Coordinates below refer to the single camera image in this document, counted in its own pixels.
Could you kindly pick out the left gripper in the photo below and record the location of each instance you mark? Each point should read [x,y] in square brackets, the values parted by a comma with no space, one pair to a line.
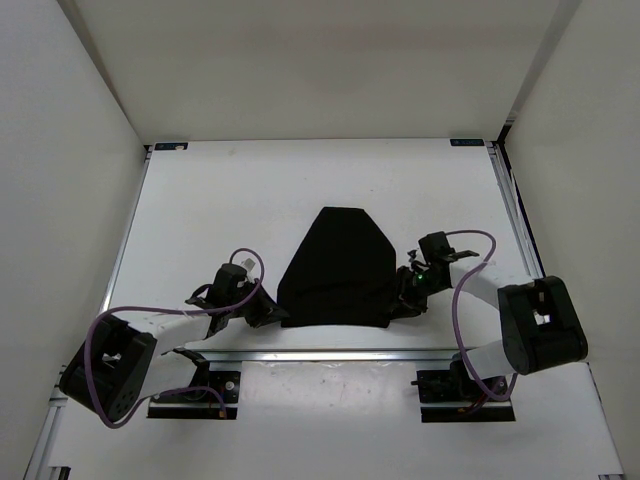
[268,310]

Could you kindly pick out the right blue corner label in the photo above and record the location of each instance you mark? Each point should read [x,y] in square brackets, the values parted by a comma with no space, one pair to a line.
[463,142]

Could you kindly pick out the left blue corner label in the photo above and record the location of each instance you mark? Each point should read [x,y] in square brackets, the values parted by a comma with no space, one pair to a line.
[171,146]

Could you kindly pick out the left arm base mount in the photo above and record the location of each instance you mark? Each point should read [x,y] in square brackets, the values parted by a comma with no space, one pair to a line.
[214,393]

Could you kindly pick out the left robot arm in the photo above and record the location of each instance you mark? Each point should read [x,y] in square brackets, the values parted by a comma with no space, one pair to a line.
[123,363]

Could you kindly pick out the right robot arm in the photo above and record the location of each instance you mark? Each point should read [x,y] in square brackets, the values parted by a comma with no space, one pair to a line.
[539,325]

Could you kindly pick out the blue corner label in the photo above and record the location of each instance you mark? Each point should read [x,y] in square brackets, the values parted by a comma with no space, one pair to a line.
[171,146]
[463,142]

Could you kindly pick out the aluminium front rail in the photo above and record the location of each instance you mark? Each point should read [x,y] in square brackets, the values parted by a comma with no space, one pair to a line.
[412,355]

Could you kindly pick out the black skirt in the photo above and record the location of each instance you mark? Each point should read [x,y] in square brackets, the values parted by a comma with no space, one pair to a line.
[343,273]

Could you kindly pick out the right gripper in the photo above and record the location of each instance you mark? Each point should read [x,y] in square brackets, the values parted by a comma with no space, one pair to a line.
[407,303]

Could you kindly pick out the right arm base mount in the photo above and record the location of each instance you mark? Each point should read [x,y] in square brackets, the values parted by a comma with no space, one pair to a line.
[451,396]

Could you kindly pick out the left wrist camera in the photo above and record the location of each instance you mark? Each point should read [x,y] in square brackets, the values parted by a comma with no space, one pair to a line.
[248,264]

